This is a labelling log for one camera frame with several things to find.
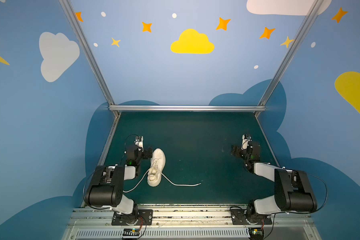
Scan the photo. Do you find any white shoelace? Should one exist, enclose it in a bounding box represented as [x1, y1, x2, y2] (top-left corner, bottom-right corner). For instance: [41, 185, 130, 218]
[122, 167, 202, 193]

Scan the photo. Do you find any white knit sneaker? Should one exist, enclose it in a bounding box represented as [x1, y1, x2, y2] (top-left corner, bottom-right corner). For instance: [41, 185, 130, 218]
[147, 149, 166, 187]

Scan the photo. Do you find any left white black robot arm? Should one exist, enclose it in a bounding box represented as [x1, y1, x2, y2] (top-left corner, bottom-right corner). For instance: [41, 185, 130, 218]
[83, 145, 153, 226]

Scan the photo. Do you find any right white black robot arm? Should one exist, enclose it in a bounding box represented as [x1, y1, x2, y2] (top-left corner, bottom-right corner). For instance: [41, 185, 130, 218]
[231, 140, 318, 224]

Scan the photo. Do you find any left small circuit board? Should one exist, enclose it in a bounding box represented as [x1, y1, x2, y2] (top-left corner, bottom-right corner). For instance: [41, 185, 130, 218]
[122, 229, 142, 240]

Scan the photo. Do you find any small circuit board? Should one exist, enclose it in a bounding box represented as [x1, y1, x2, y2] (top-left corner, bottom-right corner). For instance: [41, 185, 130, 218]
[249, 228, 265, 240]
[122, 229, 142, 240]

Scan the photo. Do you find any right small circuit board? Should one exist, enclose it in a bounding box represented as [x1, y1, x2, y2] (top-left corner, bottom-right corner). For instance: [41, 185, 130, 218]
[249, 228, 265, 240]

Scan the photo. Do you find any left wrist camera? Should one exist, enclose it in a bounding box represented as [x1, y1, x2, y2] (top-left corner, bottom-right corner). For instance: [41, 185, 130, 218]
[135, 136, 144, 150]

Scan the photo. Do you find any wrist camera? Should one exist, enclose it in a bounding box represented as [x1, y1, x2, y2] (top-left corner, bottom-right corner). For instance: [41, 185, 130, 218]
[241, 134, 252, 150]
[135, 136, 144, 150]

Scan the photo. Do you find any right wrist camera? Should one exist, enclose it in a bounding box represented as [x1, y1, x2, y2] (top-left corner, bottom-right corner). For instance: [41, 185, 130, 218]
[241, 134, 252, 150]

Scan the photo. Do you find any rear aluminium frame bar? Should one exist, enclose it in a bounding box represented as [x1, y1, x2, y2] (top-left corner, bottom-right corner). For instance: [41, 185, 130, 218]
[109, 105, 266, 112]

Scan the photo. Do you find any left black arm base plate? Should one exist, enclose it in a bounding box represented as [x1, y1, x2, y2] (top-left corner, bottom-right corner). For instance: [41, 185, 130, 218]
[111, 209, 153, 226]

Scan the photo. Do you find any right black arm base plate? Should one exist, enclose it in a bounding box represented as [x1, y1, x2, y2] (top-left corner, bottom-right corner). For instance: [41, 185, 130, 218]
[229, 208, 273, 225]

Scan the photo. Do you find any front aluminium rail base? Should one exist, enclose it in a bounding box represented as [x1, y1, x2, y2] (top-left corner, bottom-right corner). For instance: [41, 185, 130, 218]
[62, 204, 321, 240]

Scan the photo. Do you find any left aluminium frame post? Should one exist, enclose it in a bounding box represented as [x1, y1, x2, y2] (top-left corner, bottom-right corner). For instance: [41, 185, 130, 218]
[59, 0, 115, 107]

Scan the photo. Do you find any aluminium frame post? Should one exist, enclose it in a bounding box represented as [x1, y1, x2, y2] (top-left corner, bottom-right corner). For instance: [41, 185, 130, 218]
[59, 0, 115, 107]
[254, 0, 324, 119]

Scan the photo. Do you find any right aluminium frame post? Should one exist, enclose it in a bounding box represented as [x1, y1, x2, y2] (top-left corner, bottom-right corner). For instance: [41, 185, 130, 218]
[254, 0, 324, 119]

